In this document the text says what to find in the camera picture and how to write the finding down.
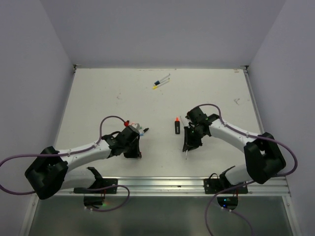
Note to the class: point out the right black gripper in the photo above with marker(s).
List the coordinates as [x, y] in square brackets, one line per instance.
[189, 143]

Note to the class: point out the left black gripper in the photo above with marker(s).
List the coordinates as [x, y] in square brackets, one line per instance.
[136, 153]

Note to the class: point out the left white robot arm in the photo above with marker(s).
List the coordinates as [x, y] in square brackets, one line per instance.
[55, 170]

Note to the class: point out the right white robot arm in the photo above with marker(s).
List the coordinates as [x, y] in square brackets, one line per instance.
[222, 130]

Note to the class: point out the yellow cap marker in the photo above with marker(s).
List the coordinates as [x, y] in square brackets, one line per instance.
[161, 84]

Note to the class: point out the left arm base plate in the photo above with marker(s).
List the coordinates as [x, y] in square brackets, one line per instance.
[100, 186]

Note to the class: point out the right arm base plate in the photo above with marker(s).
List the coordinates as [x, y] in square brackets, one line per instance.
[215, 185]

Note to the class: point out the aluminium right side rail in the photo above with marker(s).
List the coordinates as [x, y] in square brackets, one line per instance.
[261, 123]

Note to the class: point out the aluminium rail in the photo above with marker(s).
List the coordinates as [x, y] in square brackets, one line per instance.
[261, 123]
[173, 186]

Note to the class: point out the aluminium front rail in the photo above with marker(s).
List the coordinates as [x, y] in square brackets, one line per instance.
[173, 186]

